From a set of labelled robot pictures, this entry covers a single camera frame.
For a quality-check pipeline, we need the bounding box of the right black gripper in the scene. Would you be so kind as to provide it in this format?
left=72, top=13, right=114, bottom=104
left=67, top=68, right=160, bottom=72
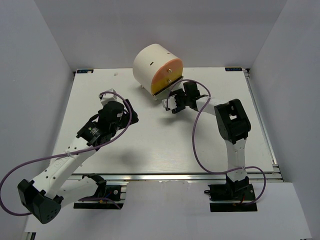
left=168, top=88, right=190, bottom=114

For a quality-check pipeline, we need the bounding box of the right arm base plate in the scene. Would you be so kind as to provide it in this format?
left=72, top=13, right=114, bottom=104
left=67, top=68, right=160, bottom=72
left=204, top=184, right=258, bottom=213

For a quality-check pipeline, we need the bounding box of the blue corner label left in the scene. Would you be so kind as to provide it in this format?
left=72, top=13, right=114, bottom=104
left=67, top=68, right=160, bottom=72
left=76, top=69, right=94, bottom=74

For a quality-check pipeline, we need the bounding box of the white foam board front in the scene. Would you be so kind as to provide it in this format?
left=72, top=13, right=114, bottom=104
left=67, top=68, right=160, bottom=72
left=25, top=181, right=311, bottom=240

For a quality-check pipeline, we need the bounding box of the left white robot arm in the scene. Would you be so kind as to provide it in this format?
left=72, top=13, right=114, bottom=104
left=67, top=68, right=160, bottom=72
left=17, top=99, right=139, bottom=224

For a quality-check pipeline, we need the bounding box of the blue corner label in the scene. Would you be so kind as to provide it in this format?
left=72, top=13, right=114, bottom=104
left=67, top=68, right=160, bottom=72
left=224, top=67, right=243, bottom=72
left=76, top=69, right=94, bottom=74

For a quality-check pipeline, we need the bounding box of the blue corner label right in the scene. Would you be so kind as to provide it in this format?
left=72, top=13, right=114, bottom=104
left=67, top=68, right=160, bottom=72
left=224, top=67, right=243, bottom=72

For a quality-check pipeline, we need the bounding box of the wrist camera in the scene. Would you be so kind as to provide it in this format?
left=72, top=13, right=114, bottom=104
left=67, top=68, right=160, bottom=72
left=98, top=88, right=117, bottom=107
left=161, top=96, right=178, bottom=111

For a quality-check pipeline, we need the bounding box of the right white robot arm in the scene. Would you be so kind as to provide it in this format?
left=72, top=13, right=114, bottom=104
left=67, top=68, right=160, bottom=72
left=162, top=80, right=251, bottom=201

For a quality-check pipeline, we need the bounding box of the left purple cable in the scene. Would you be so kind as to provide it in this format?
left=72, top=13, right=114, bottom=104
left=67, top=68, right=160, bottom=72
left=0, top=91, right=135, bottom=216

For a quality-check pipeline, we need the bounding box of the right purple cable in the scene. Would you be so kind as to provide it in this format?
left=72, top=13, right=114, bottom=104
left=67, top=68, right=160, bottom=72
left=167, top=79, right=267, bottom=206

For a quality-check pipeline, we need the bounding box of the yellow drawer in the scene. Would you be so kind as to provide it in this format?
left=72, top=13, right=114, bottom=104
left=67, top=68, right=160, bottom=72
left=150, top=75, right=183, bottom=96

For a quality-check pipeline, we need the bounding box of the orange top drawer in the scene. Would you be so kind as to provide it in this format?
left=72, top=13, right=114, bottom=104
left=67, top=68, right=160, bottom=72
left=153, top=58, right=183, bottom=80

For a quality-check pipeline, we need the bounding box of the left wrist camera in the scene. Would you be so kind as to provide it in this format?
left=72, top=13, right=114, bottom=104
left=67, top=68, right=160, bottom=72
left=98, top=88, right=117, bottom=107

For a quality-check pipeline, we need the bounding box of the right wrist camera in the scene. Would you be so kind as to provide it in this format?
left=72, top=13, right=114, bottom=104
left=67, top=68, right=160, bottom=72
left=161, top=96, right=178, bottom=111

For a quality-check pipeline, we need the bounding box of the white cylindrical drawer organizer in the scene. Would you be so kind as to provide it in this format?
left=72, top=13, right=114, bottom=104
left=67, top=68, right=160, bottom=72
left=132, top=44, right=179, bottom=98

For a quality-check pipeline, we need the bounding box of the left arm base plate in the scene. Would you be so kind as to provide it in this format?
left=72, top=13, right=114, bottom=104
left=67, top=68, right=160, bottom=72
left=73, top=181, right=129, bottom=210

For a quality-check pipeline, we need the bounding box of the purple cable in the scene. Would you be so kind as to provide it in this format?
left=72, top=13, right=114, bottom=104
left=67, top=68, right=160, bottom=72
left=0, top=91, right=135, bottom=216
left=167, top=79, right=267, bottom=206

